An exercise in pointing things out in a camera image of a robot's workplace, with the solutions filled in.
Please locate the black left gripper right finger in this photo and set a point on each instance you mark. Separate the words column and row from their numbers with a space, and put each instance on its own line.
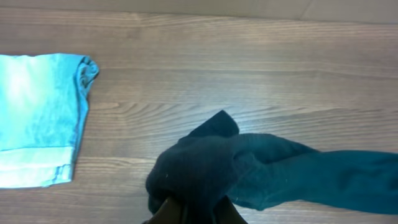
column 226, row 213

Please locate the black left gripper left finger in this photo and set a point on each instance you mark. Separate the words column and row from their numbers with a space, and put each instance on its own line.
column 171, row 211

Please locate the black t-shirt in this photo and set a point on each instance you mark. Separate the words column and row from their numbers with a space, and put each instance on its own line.
column 260, row 171

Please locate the folded light blue jeans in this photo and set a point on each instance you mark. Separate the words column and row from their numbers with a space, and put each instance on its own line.
column 44, row 104

